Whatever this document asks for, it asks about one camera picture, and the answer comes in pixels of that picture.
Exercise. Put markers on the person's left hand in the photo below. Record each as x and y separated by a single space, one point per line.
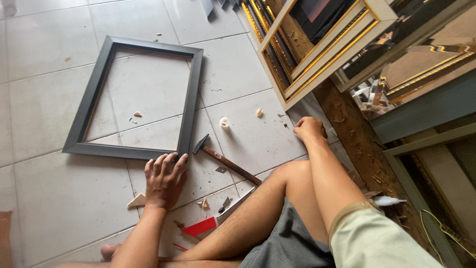
163 186

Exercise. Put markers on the person's right hand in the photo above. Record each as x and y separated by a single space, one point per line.
311 129

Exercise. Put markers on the person's right fingers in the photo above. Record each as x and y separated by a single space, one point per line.
298 129

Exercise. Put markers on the small cream tape piece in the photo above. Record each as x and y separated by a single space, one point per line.
259 111

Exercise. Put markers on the brown wooden plank with shavings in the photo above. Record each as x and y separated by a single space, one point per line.
357 149

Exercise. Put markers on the white crumpled tape piece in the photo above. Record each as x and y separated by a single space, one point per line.
224 121

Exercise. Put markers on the grey metal corner plate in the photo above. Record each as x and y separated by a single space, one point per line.
221 169

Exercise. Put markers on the person's legs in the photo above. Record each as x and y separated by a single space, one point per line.
256 216

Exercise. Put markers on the white metal ruler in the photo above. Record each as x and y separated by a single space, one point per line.
236 203

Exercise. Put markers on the stack of dark gold mouldings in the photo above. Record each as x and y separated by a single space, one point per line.
262 26

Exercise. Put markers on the grey shorts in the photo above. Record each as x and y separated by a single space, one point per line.
290 242

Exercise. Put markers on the white glue bottle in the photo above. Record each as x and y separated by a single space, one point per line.
386 201

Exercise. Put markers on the small triangular wood offcut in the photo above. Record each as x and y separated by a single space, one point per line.
205 203

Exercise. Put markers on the grey-green wooden table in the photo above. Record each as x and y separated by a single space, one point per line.
424 111

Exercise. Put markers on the pale green shirt sleeve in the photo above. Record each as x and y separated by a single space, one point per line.
375 238

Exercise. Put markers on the red flat card piece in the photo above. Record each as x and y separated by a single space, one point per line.
199 226

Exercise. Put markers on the grey metal strips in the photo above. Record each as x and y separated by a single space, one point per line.
219 4

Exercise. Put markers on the tiny wood chip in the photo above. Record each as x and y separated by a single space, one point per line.
137 114

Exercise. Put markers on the large triangular wood offcut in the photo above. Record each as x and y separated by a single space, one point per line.
137 201

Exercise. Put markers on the brown cardboard piece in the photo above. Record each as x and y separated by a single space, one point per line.
5 240

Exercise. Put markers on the white picture frame gold trim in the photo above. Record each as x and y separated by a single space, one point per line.
331 56

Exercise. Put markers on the black rectangular picture frame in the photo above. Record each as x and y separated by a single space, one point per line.
189 100

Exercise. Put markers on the brown picture frame gold trim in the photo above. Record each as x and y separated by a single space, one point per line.
427 70

